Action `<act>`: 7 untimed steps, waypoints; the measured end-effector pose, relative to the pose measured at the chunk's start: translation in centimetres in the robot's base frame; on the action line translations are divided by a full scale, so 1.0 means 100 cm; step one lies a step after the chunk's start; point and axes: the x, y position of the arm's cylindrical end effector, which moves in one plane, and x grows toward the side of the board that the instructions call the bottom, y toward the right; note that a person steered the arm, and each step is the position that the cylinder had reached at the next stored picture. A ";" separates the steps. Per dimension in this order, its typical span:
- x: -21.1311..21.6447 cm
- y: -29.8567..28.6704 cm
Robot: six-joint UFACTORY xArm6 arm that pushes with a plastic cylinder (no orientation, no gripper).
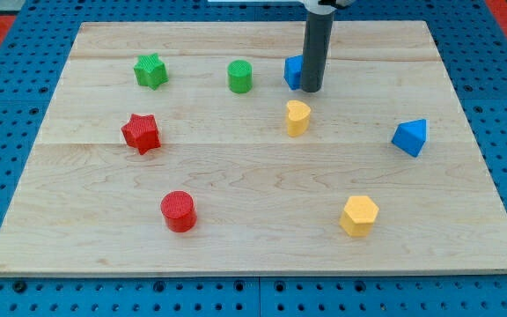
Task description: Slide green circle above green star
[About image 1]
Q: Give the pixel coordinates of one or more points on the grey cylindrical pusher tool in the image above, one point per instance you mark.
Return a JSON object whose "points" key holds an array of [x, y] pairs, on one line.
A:
{"points": [[316, 43]]}

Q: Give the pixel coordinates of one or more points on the yellow hexagon block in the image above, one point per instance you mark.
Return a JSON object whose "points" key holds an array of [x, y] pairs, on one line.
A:
{"points": [[358, 216]]}

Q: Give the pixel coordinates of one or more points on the blue cube block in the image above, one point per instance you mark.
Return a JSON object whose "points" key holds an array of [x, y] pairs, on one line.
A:
{"points": [[292, 71]]}

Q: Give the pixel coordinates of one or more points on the red star block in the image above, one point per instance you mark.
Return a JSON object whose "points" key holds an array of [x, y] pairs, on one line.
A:
{"points": [[141, 132]]}

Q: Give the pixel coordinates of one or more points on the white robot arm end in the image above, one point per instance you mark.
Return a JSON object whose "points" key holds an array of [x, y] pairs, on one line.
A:
{"points": [[324, 7]]}

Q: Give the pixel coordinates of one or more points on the yellow heart block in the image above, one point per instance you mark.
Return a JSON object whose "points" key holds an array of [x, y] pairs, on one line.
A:
{"points": [[297, 117]]}

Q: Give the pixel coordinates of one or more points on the blue triangle block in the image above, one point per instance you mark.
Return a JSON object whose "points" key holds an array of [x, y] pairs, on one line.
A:
{"points": [[411, 136]]}

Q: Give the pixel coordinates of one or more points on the wooden board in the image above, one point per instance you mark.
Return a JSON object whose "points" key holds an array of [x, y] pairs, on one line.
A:
{"points": [[267, 204]]}

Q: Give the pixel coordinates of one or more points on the green star block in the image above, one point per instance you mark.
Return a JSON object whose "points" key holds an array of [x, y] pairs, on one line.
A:
{"points": [[150, 71]]}

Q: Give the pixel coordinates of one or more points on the green cylinder block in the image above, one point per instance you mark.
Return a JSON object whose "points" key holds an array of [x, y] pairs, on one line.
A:
{"points": [[240, 76]]}

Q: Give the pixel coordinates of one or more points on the red cylinder block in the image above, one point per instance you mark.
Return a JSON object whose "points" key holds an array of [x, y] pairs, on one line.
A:
{"points": [[178, 210]]}

